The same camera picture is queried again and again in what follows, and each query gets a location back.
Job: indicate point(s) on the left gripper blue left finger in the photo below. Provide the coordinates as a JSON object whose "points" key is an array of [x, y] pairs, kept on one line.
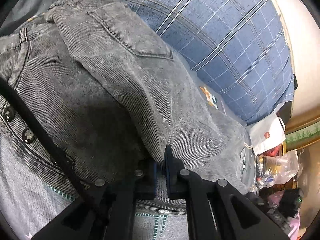
{"points": [[111, 213]]}

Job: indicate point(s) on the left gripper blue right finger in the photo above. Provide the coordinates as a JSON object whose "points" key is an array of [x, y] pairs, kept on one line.
{"points": [[216, 210]]}

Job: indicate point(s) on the grey denim pants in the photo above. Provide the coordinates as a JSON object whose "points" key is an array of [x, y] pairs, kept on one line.
{"points": [[111, 93]]}

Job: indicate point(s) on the pink floral fabric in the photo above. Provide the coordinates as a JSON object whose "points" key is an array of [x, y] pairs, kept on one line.
{"points": [[283, 209]]}

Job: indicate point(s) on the clear plastic bag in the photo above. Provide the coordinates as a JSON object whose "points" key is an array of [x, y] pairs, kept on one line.
{"points": [[276, 170]]}

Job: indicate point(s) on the grey patterned bed sheet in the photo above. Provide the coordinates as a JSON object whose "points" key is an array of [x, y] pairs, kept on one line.
{"points": [[27, 172]]}

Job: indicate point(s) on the red plastic bag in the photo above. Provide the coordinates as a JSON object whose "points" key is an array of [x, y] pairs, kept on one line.
{"points": [[273, 151]]}

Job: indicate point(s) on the white paper shopping bag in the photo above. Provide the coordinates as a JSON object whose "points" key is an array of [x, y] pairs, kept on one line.
{"points": [[266, 134]]}

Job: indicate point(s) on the green framed picture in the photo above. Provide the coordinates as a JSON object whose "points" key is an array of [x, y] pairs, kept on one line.
{"points": [[303, 137]]}

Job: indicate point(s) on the black chair back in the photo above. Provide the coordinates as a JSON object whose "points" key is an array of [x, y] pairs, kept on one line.
{"points": [[285, 111]]}

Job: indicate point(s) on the blue plaid pillow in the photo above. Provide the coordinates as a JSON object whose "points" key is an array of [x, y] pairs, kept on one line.
{"points": [[236, 47]]}

